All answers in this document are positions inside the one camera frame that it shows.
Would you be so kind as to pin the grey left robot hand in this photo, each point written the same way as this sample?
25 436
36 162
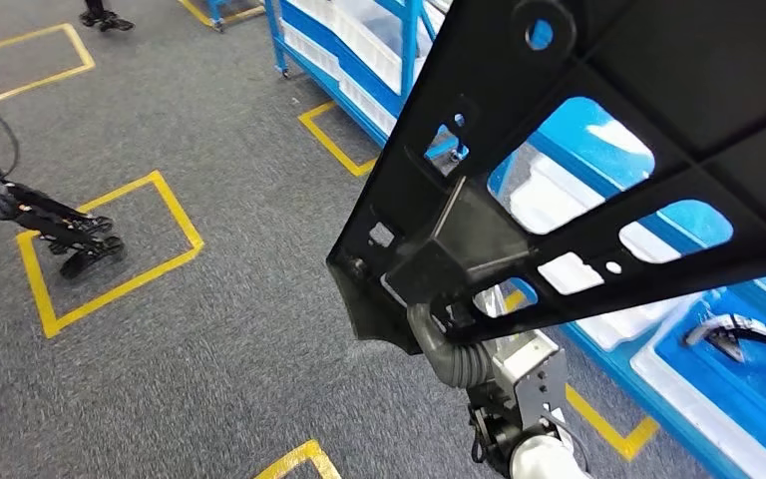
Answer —
85 248

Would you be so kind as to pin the black plastic car part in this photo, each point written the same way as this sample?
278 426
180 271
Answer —
621 66

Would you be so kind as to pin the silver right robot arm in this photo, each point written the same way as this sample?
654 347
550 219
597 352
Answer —
449 357

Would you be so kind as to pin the blue metal shelf rack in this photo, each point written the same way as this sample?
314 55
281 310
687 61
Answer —
568 122
411 46
214 13

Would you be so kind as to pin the person's foot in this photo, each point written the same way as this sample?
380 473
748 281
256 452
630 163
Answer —
95 12
117 24

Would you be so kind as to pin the white plastic tray stack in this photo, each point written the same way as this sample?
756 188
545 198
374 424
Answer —
541 211

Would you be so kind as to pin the white and blue plastic bin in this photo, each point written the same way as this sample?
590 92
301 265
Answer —
753 396

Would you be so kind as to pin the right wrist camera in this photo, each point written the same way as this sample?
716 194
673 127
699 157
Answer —
528 377

